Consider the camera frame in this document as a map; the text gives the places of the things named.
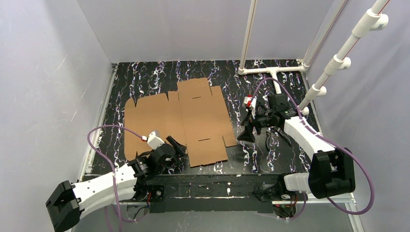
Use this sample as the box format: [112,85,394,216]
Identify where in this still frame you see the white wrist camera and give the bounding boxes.
[242,95,256,109]
[147,130,164,150]

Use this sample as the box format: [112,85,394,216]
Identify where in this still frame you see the white PVC pipe frame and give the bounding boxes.
[238,0,347,102]

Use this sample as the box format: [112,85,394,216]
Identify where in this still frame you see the white PVC camera pole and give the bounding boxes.
[297,0,389,115]

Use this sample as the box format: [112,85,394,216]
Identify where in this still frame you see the black handled pliers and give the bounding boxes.
[264,127,292,152]

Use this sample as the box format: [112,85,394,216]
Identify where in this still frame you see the brown cardboard box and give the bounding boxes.
[124,78,237,167]

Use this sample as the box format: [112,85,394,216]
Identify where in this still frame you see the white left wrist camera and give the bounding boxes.
[147,130,164,150]

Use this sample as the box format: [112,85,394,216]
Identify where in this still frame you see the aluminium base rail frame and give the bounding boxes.
[69,173,355,220]

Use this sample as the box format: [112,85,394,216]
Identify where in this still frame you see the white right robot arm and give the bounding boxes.
[237,103,356,199]

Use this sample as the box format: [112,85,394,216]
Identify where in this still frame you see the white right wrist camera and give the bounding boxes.
[242,95,256,109]

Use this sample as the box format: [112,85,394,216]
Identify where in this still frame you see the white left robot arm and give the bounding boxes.
[45,135,187,232]

